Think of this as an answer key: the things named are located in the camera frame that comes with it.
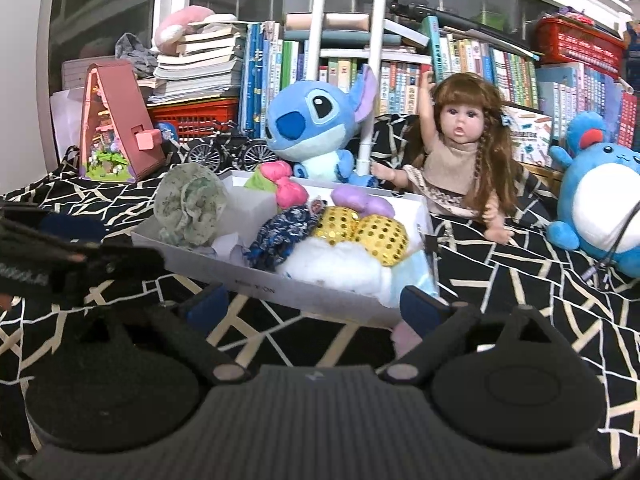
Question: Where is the pale pink soft cloth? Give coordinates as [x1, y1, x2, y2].
[390, 321, 422, 359]

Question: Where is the light blue packaged cloth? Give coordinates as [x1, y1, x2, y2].
[385, 250, 439, 309]

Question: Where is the navy floral fabric pouch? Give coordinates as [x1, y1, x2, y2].
[244, 200, 326, 271]

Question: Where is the pale green fabric hat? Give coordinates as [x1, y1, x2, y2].
[153, 162, 229, 247]

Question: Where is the purple fluffy plush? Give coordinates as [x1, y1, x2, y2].
[331, 184, 395, 219]

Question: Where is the green pink scrunchie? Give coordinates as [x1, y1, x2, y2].
[244, 160, 308, 210]

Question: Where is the black white patterned blanket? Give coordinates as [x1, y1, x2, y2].
[1, 162, 639, 467]

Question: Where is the white plush with gold sequins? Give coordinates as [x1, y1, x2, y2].
[276, 206, 411, 302]

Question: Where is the pink toy house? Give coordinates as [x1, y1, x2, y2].
[79, 60, 165, 183]

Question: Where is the white shallow cardboard box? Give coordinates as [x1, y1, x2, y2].
[131, 170, 433, 327]

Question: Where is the brown haired baby doll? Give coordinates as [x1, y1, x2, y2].
[370, 73, 516, 244]

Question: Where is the miniature black bicycle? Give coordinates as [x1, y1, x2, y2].
[186, 132, 278, 174]

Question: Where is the red plastic basket left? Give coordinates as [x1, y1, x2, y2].
[148, 98, 239, 140]

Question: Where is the red plastic basket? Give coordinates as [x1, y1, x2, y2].
[533, 16, 625, 78]
[148, 98, 239, 140]

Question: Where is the blue round plush toy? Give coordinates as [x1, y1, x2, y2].
[547, 112, 639, 278]

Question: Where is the grey crumpled cloth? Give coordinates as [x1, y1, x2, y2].
[114, 32, 157, 79]

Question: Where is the stack of white books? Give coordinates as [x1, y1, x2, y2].
[150, 18, 247, 105]

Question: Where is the blue Stitch plush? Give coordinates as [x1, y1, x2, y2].
[266, 65, 378, 188]

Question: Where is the pink mushroom plush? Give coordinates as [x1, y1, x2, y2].
[154, 6, 214, 55]

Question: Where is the row of upright books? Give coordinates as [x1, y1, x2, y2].
[238, 12, 639, 165]

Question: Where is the red plastic basket right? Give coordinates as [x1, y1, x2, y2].
[533, 16, 625, 78]

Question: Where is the blue cardboard box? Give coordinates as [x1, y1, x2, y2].
[623, 20, 640, 87]

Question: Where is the black cable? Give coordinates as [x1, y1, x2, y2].
[579, 213, 640, 286]

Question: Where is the white metal ladder frame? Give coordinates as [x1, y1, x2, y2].
[304, 0, 392, 176]

